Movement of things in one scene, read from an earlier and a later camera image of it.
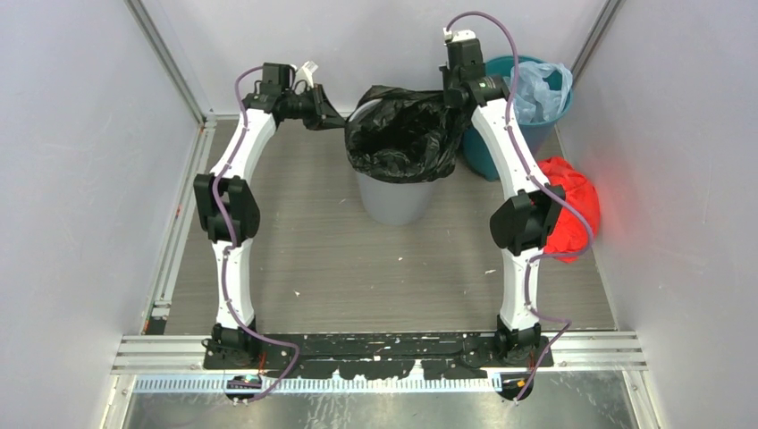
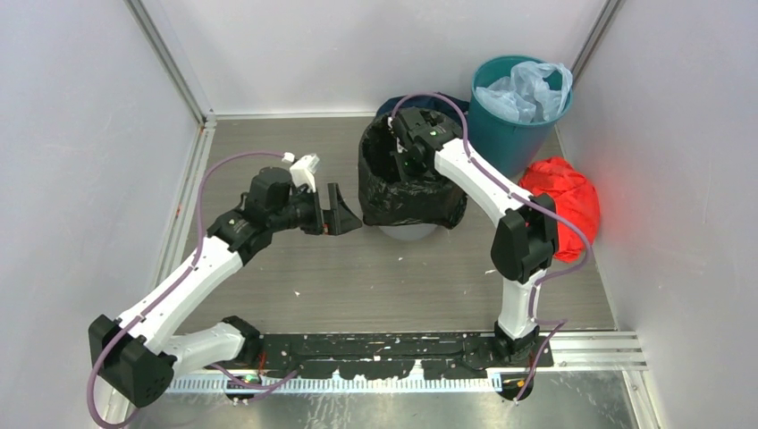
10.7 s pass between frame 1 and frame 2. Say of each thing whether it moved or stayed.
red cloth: stayed
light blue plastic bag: stayed
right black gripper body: moved
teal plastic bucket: stayed
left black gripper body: moved
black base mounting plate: stayed
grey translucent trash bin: moved
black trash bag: moved
